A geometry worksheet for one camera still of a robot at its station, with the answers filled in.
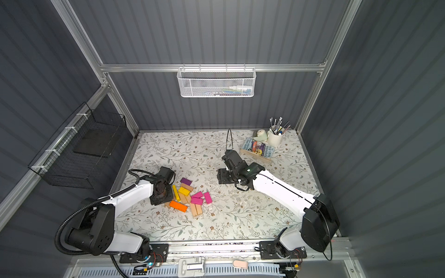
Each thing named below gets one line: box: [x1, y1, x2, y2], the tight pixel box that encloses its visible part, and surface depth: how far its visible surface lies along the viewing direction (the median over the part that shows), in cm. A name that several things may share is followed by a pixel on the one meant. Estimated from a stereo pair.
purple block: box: [179, 177, 193, 186], surface depth 98 cm
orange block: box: [169, 200, 189, 213], surface depth 88 cm
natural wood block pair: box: [189, 202, 203, 217], surface depth 87 cm
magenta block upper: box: [191, 191, 204, 199], surface depth 93 cm
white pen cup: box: [267, 127, 286, 147], surface depth 110 cm
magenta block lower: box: [190, 196, 203, 206], surface depth 88 cm
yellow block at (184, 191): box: [178, 186, 191, 197], surface depth 92 cm
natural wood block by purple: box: [180, 182, 195, 192], surface depth 96 cm
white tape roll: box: [252, 129, 268, 142], surface depth 111 cm
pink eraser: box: [232, 260, 249, 270], surface depth 71 cm
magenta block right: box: [203, 191, 213, 205], surface depth 91 cm
